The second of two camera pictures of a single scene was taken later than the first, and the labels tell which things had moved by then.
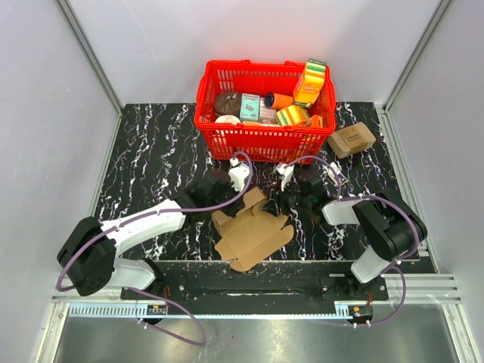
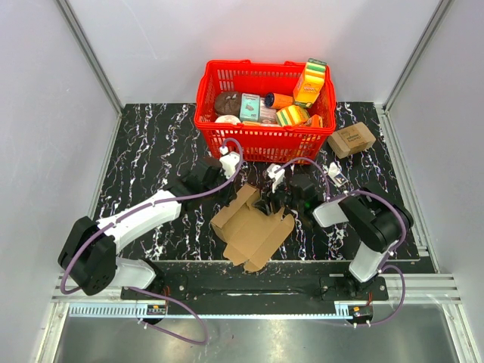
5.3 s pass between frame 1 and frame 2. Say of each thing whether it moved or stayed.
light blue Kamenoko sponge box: stayed
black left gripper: moved
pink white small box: stayed
